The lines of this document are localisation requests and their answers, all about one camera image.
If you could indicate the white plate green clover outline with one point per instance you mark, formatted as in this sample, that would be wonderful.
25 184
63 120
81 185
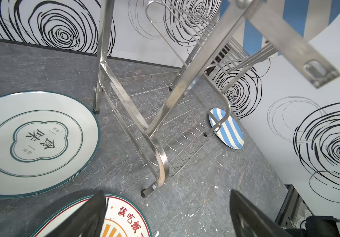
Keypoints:
46 139

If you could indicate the stainless steel dish rack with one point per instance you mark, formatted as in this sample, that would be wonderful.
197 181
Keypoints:
217 58

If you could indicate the far blue striped plate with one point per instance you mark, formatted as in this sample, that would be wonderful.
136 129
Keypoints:
229 133

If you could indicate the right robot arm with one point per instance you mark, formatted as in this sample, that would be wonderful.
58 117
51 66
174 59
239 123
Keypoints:
316 226

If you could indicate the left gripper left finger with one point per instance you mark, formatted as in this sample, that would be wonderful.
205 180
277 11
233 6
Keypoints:
86 221

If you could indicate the orange sunburst plate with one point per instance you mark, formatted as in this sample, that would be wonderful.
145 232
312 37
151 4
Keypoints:
122 219

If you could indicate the blue white striped plate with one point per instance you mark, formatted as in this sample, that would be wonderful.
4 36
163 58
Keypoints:
309 18

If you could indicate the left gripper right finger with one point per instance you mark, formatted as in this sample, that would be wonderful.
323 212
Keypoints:
250 221

